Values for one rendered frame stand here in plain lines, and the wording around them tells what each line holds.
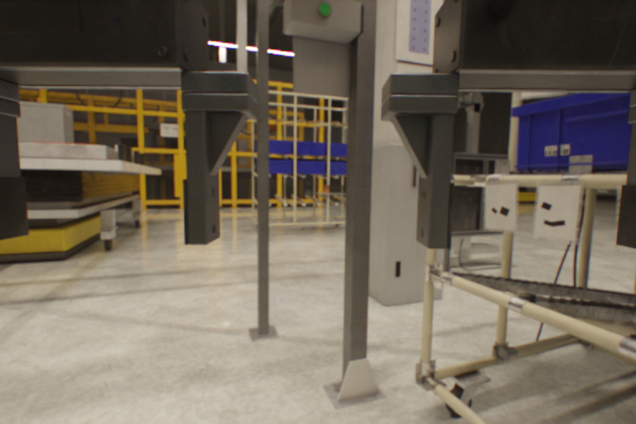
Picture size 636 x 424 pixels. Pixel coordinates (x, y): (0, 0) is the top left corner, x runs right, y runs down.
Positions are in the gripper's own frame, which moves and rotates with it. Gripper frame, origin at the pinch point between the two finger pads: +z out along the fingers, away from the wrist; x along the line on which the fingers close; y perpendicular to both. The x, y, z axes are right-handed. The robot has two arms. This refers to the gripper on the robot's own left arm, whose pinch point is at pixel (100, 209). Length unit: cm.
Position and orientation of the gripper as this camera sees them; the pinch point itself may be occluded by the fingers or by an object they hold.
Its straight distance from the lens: 25.6
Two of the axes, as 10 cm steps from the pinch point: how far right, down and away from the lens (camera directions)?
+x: -10.0, -0.1, 0.2
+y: 0.2, -1.0, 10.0
